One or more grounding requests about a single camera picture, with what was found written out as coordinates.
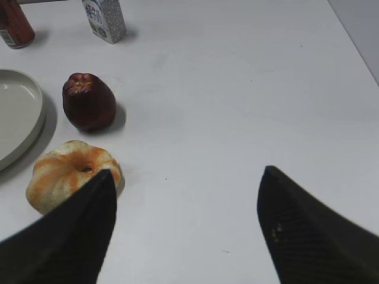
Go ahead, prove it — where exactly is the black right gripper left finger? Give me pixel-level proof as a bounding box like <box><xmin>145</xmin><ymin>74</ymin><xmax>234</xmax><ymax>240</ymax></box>
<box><xmin>1</xmin><ymin>169</ymin><xmax>117</xmax><ymax>283</ymax></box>

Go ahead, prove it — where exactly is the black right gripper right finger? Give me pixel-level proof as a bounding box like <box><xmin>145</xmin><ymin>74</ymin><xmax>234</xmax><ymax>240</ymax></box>
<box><xmin>256</xmin><ymin>166</ymin><xmax>378</xmax><ymax>283</ymax></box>

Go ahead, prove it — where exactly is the dark red apple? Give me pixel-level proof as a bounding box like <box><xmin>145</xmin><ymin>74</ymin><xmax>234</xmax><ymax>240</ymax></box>
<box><xmin>62</xmin><ymin>73</ymin><xmax>117</xmax><ymax>132</ymax></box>

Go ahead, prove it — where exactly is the beige round plate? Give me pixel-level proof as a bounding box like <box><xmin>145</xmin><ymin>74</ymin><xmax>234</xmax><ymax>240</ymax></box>
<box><xmin>1</xmin><ymin>69</ymin><xmax>46</xmax><ymax>170</ymax></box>

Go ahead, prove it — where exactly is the red soda can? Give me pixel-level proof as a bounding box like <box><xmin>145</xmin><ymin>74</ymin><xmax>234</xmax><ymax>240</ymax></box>
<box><xmin>1</xmin><ymin>0</ymin><xmax>35</xmax><ymax>49</ymax></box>

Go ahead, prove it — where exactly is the white milk carton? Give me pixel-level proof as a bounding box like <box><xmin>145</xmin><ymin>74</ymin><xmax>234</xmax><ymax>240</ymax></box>
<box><xmin>82</xmin><ymin>0</ymin><xmax>127</xmax><ymax>44</ymax></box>

